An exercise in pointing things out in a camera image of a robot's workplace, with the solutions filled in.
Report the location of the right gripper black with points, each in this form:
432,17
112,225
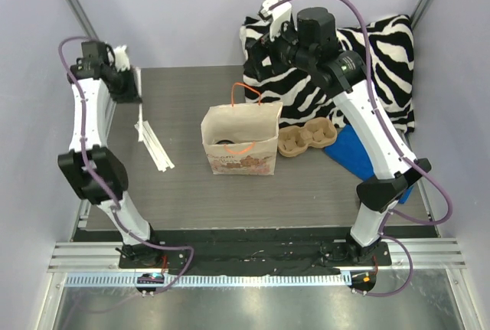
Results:
260,50

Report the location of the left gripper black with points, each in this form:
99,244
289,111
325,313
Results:
128,87

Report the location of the kraft paper gift bag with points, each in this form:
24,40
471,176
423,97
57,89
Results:
254,127

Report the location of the black plastic cup lid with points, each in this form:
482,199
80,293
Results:
224,142

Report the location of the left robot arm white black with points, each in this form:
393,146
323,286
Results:
91,169

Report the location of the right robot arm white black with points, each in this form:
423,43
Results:
309,42

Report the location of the white wrapped straws bundle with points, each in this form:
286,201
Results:
149,139

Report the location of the cardboard cup carrier tray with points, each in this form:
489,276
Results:
316,133

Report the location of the zebra print pillow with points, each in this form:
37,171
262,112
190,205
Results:
392,61

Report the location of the blue cloth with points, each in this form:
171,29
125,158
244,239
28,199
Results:
349,152

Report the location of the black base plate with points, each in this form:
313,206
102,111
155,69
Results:
255,252

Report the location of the aluminium front rail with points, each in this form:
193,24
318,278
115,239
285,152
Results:
148,280

